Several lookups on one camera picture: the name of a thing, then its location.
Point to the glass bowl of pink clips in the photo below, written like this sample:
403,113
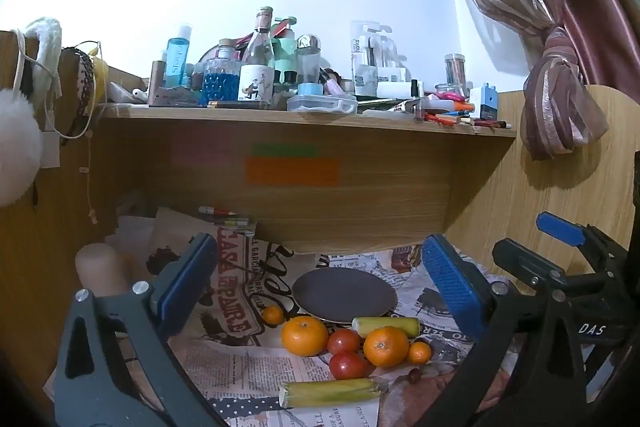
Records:
449,93

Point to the brown tube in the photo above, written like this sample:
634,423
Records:
157,82

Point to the orange sticky note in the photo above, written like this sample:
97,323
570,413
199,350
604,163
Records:
292,172

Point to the glass bottle with cork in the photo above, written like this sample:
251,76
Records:
257,72

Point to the beige cylinder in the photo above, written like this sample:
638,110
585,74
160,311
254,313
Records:
100,269

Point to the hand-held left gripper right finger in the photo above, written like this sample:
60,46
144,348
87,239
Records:
450,279

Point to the dark grey plate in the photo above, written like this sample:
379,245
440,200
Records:
342,294

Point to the white power adapter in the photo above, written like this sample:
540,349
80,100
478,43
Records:
51,151

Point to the printed paper bag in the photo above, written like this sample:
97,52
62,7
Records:
240,272

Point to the white blister packages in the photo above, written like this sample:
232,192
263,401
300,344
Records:
370,57

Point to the newspaper print cloth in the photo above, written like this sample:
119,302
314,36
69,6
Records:
235,372

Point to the blue liquid bottle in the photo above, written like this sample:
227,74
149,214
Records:
176,62

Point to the mint green bottle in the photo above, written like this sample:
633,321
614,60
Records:
286,54

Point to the blue and white block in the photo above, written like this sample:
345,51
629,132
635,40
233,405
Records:
485,103

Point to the white crumpled paper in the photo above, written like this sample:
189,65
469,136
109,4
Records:
132,239

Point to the clear plastic box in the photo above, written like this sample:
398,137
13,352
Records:
322,104

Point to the pink striped curtain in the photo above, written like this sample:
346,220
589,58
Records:
550,57

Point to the white fluffy headband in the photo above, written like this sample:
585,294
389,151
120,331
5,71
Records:
45,44

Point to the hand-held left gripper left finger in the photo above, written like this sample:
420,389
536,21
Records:
186,272

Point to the stack of sticky flags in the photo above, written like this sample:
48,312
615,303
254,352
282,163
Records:
240,225

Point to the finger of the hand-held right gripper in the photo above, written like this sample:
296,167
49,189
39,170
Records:
525,263
560,228

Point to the black lace headband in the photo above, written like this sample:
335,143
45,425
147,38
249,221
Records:
86,82

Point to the small red date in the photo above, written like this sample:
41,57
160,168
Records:
414,375

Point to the small orange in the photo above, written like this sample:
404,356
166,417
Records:
273,315
419,353

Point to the blue bead glass bottle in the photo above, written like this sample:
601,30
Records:
220,82

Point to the wooden shelf unit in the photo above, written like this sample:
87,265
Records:
390,212

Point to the orange marker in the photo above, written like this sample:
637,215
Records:
464,106

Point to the large orange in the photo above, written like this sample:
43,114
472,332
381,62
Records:
386,347
305,336

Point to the red tomato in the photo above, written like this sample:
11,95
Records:
347,366
344,341

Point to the green sticky note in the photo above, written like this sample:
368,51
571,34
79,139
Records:
285,150

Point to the white and red pen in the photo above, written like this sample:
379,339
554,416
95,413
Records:
216,211

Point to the white fluffy pompom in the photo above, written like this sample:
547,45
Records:
17,147

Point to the clear bottle silver cap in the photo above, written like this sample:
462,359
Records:
308,67

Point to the clear jar of sticks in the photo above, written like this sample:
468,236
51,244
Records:
455,71

